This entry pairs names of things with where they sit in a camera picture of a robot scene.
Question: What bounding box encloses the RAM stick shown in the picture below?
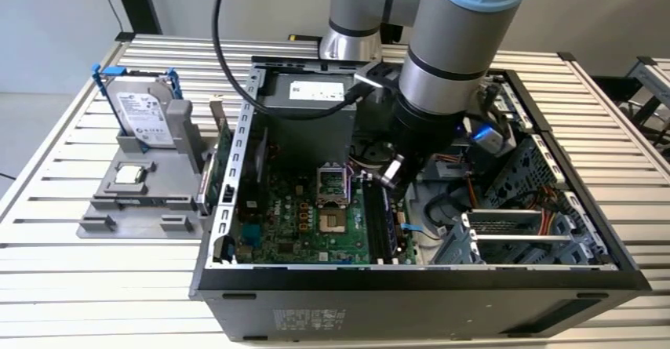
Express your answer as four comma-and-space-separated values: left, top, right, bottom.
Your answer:
110, 196, 177, 206
378, 184, 398, 259

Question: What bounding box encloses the black RAM slot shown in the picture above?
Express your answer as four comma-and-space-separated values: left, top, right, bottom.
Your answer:
361, 184, 380, 266
374, 184, 390, 266
368, 184, 385, 266
384, 184, 400, 266

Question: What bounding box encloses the grey power supply unit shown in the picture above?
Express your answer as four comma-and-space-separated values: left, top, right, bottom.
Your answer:
257, 71, 361, 162

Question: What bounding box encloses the perforated metal drive cage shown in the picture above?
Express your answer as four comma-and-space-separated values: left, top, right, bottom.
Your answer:
459, 134, 613, 267

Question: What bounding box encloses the metal socket cover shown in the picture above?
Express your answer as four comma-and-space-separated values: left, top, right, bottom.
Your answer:
314, 161, 352, 206

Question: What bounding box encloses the CPU socket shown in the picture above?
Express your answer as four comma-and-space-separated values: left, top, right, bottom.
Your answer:
317, 205, 350, 237

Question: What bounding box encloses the green motherboard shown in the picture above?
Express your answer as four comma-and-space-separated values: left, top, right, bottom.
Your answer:
234, 160, 420, 267

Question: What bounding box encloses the green graphics card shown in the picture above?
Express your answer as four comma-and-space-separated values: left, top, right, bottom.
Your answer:
193, 94, 234, 217

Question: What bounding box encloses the black open PC case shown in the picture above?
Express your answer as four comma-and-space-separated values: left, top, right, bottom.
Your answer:
186, 54, 652, 344

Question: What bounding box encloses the silver hard disk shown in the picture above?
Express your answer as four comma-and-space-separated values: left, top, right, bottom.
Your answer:
105, 75, 177, 151

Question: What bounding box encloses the grey plastic parts rack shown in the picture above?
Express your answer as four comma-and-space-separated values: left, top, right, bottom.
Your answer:
75, 99, 221, 241

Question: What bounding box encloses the silver CPU chip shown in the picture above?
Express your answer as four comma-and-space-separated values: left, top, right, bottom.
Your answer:
113, 165, 146, 185

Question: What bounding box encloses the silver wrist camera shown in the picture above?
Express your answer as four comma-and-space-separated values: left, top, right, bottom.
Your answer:
352, 61, 404, 92
461, 118, 520, 156

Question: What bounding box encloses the thick black cable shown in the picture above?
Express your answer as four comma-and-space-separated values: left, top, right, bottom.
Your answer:
421, 191, 473, 229

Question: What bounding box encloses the coloured power wire bundle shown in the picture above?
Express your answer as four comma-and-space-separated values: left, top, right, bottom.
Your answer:
531, 185, 567, 237

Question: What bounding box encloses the metal frame side table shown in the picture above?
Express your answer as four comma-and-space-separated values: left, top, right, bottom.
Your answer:
589, 53, 670, 147

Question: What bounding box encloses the black camera cable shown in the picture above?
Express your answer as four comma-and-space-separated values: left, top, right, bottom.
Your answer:
210, 0, 368, 119

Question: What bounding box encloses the black metal post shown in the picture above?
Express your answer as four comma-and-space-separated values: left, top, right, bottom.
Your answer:
105, 0, 162, 37

